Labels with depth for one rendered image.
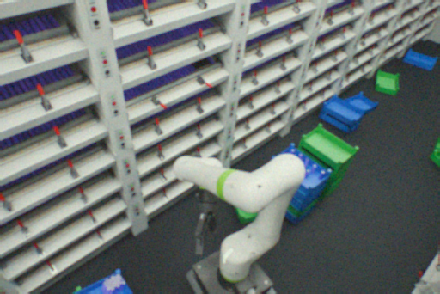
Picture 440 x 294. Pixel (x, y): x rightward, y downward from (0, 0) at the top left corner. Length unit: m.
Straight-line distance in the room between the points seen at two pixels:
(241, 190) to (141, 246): 1.18
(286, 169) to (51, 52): 0.84
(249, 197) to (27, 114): 0.79
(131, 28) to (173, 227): 1.27
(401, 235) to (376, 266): 0.31
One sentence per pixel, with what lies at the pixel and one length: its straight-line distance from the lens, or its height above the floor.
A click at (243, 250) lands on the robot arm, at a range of 1.33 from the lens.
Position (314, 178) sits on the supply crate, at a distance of 2.05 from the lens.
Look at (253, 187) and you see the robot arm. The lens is 0.99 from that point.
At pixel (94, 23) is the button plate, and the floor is 1.34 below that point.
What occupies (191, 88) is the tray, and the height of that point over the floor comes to 0.89.
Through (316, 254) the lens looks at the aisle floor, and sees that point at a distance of 2.15.
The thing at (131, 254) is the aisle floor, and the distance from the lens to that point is 2.06.
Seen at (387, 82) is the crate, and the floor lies 0.00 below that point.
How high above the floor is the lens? 1.82
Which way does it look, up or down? 45 degrees down
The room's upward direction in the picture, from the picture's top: 4 degrees clockwise
